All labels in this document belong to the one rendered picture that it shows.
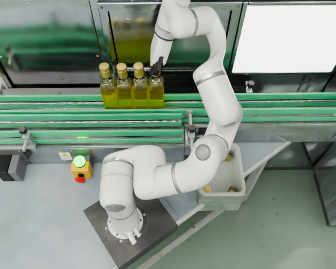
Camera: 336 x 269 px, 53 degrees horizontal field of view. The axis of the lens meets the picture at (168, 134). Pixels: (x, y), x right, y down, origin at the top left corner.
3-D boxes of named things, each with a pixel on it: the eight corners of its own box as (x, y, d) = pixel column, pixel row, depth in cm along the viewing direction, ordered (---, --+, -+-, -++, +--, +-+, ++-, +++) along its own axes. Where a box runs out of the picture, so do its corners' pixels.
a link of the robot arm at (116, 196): (104, 223, 104) (95, 204, 90) (106, 184, 111) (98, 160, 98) (135, 222, 104) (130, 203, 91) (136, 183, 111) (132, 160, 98)
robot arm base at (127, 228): (153, 234, 118) (152, 219, 105) (122, 253, 114) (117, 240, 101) (132, 198, 125) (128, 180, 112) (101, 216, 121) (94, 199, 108)
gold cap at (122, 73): (128, 71, 118) (126, 62, 114) (127, 78, 116) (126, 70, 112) (118, 71, 118) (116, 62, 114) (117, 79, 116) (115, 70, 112)
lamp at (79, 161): (86, 157, 133) (85, 153, 130) (85, 167, 130) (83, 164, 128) (75, 157, 133) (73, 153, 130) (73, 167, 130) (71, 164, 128)
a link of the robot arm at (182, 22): (211, 19, 88) (181, 23, 84) (198, 48, 96) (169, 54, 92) (184, -18, 93) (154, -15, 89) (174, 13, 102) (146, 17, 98)
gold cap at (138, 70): (144, 70, 118) (143, 61, 114) (144, 78, 116) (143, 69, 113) (134, 70, 118) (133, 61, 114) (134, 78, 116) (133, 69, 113)
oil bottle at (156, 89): (164, 109, 139) (164, 73, 121) (164, 119, 136) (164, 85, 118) (150, 109, 139) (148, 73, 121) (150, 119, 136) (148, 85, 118)
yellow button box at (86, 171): (93, 163, 140) (90, 155, 133) (91, 180, 136) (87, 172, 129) (77, 164, 140) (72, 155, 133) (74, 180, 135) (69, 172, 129)
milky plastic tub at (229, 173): (235, 153, 142) (239, 142, 135) (242, 203, 130) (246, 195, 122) (194, 153, 142) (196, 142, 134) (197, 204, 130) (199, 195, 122)
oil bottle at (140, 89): (150, 109, 139) (148, 73, 121) (150, 119, 136) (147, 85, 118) (136, 109, 139) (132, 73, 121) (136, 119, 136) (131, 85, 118)
